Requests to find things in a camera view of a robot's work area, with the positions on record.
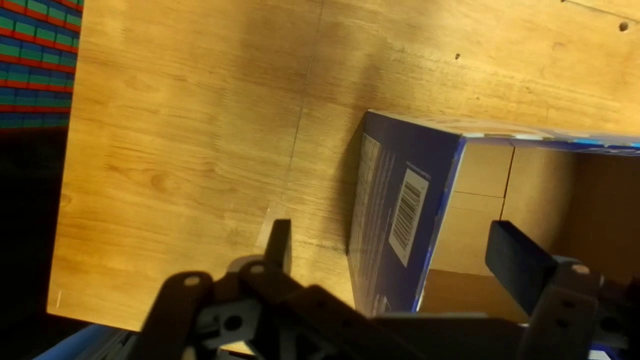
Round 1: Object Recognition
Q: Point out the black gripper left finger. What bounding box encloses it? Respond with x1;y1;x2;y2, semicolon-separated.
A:
129;218;403;360

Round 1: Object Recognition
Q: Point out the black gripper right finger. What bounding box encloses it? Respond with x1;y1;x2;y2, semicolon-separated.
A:
484;218;640;360

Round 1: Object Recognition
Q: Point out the blue snack pack cardboard box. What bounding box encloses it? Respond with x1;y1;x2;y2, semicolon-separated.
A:
347;107;640;324

